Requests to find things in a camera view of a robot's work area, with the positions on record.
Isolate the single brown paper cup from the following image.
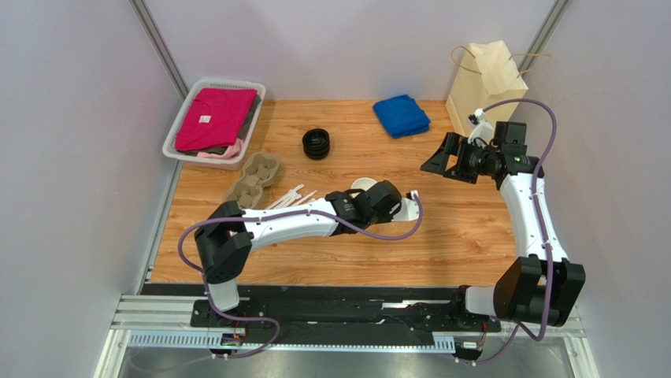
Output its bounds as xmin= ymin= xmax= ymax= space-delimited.
xmin=350 ymin=177 xmax=377 ymax=191

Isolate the stack of black lids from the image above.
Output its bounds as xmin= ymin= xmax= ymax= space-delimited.
xmin=302 ymin=128 xmax=330 ymax=160

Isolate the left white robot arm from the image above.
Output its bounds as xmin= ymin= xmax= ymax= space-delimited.
xmin=194 ymin=180 xmax=420 ymax=312

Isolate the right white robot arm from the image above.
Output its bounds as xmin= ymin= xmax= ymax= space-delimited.
xmin=421 ymin=122 xmax=586 ymax=327

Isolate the blue folded cloth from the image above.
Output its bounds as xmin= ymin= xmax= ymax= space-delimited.
xmin=373 ymin=94 xmax=431 ymax=139

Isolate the white wrapped straw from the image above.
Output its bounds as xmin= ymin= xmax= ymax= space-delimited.
xmin=291 ymin=191 xmax=318 ymax=206
xmin=275 ymin=193 xmax=302 ymax=209
xmin=266 ymin=183 xmax=304 ymax=209

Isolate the cardboard cup carrier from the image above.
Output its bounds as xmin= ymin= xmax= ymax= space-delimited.
xmin=223 ymin=152 xmax=280 ymax=209

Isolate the magenta folded cloth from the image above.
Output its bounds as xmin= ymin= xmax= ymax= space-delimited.
xmin=175 ymin=87 xmax=258 ymax=152

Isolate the white plastic basket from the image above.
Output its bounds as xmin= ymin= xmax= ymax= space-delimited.
xmin=162 ymin=77 xmax=266 ymax=171

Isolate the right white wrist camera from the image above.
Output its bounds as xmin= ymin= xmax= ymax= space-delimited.
xmin=468 ymin=109 xmax=494 ymax=147

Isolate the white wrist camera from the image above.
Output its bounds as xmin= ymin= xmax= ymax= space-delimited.
xmin=468 ymin=109 xmax=494 ymax=147
xmin=392 ymin=190 xmax=420 ymax=222

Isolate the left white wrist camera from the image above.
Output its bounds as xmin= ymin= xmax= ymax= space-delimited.
xmin=392 ymin=190 xmax=420 ymax=222

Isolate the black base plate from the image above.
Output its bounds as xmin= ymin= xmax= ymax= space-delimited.
xmin=190 ymin=285 xmax=502 ymax=347

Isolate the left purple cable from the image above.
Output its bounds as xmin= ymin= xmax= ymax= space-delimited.
xmin=177 ymin=191 xmax=424 ymax=361

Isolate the aluminium frame rail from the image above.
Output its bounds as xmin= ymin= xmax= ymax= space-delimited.
xmin=96 ymin=284 xmax=599 ymax=377

